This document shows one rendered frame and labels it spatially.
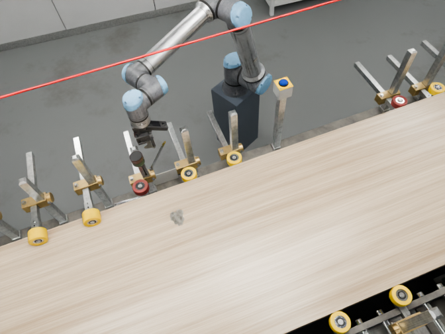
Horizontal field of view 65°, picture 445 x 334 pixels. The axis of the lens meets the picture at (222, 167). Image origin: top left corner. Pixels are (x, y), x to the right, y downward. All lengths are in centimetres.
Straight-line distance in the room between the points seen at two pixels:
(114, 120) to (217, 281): 217
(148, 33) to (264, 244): 309
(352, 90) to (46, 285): 288
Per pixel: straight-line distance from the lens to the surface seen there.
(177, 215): 169
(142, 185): 182
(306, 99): 337
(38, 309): 178
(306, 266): 161
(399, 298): 168
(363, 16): 441
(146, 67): 172
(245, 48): 203
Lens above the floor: 243
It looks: 57 degrees down
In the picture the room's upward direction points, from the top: 6 degrees counter-clockwise
